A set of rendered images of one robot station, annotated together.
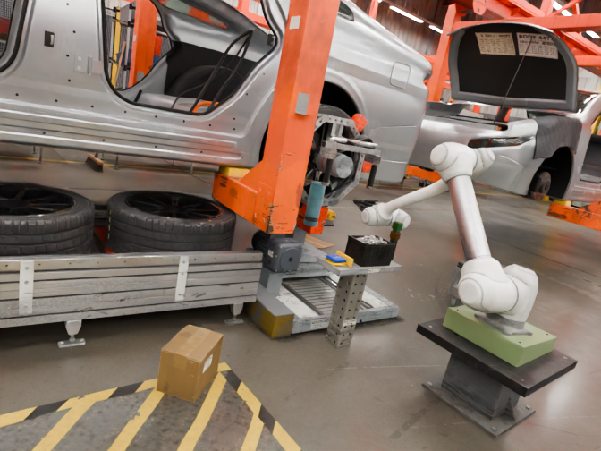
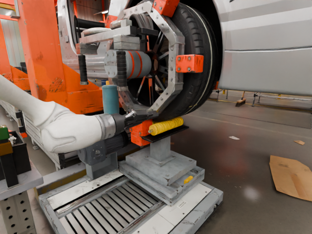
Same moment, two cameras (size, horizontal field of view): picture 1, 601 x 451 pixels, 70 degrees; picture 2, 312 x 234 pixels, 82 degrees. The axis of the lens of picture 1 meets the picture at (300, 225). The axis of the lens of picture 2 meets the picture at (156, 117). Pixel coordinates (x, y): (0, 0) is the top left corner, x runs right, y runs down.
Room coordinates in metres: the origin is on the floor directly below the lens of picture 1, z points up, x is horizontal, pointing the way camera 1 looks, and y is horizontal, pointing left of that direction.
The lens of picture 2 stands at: (2.59, -1.08, 0.84)
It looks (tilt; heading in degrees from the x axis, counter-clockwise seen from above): 16 degrees down; 81
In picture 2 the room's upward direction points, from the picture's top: straight up
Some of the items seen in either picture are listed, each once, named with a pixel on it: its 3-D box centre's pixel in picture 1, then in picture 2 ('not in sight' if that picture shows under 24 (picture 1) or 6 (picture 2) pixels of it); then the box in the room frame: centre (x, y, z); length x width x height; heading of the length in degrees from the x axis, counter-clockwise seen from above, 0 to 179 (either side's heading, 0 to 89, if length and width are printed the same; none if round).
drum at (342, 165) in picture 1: (334, 164); (128, 64); (2.59, -0.12, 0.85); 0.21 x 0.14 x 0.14; 37
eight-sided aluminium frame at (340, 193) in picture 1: (326, 161); (139, 64); (2.65, -0.08, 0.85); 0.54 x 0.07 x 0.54; 127
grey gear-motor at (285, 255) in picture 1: (269, 256); (109, 150); (2.43, 0.14, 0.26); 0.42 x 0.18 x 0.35; 37
